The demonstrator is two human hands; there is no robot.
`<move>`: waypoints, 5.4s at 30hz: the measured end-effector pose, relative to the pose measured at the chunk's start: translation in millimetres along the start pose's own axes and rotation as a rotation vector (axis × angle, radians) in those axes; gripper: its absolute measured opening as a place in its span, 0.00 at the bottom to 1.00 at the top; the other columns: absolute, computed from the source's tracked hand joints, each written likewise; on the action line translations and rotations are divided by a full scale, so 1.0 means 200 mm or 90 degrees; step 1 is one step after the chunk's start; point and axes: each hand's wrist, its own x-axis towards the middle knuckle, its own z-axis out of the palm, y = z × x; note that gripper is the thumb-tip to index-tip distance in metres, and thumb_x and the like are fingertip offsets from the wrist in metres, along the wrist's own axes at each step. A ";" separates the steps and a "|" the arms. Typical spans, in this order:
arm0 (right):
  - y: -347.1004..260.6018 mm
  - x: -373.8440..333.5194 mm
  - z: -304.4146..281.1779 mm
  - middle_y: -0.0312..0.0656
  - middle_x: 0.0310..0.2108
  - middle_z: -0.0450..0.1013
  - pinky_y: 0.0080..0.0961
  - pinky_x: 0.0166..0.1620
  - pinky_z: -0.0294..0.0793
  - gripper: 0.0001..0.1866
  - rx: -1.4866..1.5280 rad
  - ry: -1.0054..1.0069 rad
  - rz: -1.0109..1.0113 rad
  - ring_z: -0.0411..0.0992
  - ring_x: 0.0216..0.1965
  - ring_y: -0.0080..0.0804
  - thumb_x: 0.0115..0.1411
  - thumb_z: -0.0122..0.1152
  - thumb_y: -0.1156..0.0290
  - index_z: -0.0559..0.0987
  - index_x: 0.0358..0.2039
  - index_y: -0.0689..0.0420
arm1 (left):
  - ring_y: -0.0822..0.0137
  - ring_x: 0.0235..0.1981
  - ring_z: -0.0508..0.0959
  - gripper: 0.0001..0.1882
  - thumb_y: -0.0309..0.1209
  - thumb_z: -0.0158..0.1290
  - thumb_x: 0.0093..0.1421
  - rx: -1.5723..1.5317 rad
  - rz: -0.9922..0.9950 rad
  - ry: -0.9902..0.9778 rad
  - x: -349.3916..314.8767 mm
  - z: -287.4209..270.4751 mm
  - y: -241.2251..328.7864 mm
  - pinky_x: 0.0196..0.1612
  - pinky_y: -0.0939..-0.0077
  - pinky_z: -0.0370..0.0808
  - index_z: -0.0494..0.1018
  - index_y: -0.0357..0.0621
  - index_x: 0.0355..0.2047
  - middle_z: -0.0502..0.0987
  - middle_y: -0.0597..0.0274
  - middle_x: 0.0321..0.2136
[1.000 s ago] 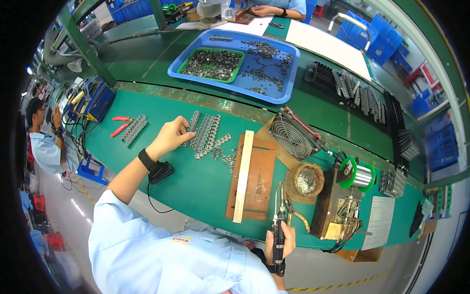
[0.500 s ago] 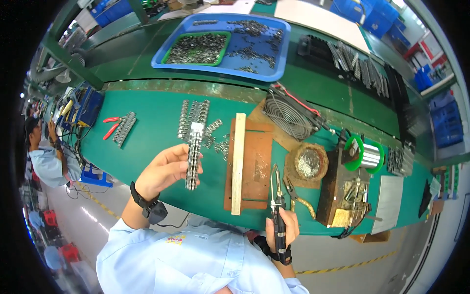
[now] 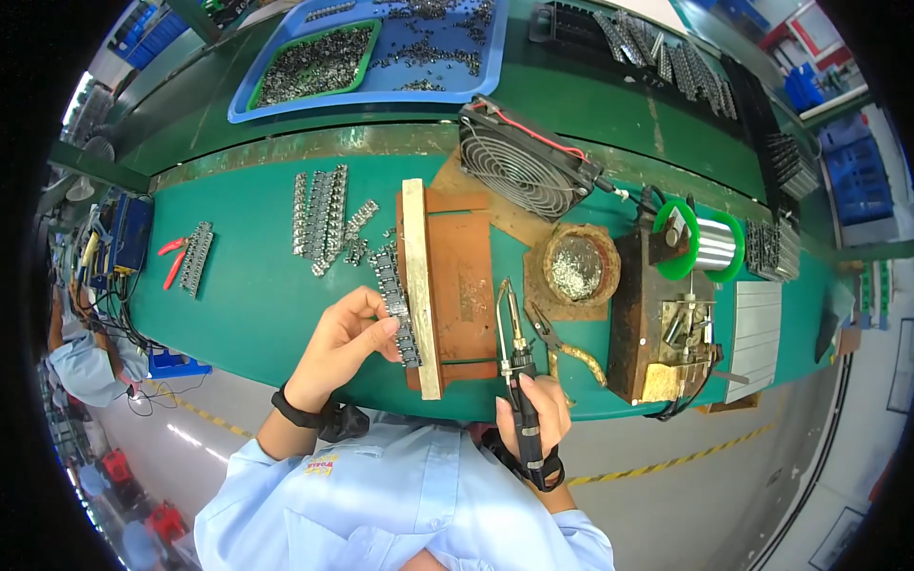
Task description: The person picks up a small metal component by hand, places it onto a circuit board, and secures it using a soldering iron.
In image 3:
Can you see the person's left hand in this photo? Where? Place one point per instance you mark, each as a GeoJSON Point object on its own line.
{"type": "Point", "coordinates": [335, 342]}

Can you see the person's right hand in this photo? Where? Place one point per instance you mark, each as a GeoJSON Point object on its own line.
{"type": "Point", "coordinates": [550, 421]}

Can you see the black soldering iron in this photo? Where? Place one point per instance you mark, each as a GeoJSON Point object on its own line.
{"type": "Point", "coordinates": [525, 400]}

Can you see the black component strip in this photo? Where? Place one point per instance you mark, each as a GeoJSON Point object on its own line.
{"type": "Point", "coordinates": [400, 314]}

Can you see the black wrist band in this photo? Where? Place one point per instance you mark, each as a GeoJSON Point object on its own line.
{"type": "Point", "coordinates": [321, 417]}
{"type": "Point", "coordinates": [546, 475]}

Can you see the group of metal component strips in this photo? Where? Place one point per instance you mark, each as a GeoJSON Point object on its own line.
{"type": "Point", "coordinates": [321, 214]}

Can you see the brown wooden soldering jig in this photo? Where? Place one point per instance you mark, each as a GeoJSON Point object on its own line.
{"type": "Point", "coordinates": [457, 285]}

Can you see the rusty solder feeder stand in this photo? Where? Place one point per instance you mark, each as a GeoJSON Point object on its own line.
{"type": "Point", "coordinates": [642, 321]}

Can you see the round tip cleaner pot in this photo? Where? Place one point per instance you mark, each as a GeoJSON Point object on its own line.
{"type": "Point", "coordinates": [578, 264]}

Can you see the small blue bin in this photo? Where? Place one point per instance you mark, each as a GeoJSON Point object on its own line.
{"type": "Point", "coordinates": [175, 364]}

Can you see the single metal component strip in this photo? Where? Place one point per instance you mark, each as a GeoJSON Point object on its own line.
{"type": "Point", "coordinates": [196, 258]}

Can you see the person's body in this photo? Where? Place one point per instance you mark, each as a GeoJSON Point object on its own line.
{"type": "Point", "coordinates": [400, 499]}

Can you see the brown cardboard sheet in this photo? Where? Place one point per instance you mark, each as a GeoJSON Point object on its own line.
{"type": "Point", "coordinates": [510, 218]}

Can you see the white ribbed panel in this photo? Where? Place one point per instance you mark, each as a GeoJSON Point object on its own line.
{"type": "Point", "coordinates": [755, 339]}

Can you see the blue soldering station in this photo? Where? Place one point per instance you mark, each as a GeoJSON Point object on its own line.
{"type": "Point", "coordinates": [125, 232]}

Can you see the black cooling fan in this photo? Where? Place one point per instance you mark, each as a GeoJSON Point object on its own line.
{"type": "Point", "coordinates": [521, 160]}

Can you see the green tray of metal parts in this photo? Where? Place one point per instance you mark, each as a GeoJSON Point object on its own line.
{"type": "Point", "coordinates": [314, 64]}

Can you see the stack of black components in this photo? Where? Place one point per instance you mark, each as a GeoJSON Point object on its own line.
{"type": "Point", "coordinates": [772, 250]}

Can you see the blue plastic tray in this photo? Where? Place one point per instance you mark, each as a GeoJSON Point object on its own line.
{"type": "Point", "coordinates": [435, 68]}

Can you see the pile of loose metal parts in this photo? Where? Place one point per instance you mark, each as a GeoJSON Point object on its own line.
{"type": "Point", "coordinates": [435, 46]}

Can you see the long black component trays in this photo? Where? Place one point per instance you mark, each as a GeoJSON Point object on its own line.
{"type": "Point", "coordinates": [778, 153]}

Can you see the row of component strips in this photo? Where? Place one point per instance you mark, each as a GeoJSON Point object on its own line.
{"type": "Point", "coordinates": [678, 68]}

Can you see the black slotted tray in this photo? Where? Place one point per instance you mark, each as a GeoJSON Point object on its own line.
{"type": "Point", "coordinates": [564, 25]}

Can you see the stack of blue crates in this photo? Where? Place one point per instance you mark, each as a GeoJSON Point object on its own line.
{"type": "Point", "coordinates": [857, 175]}

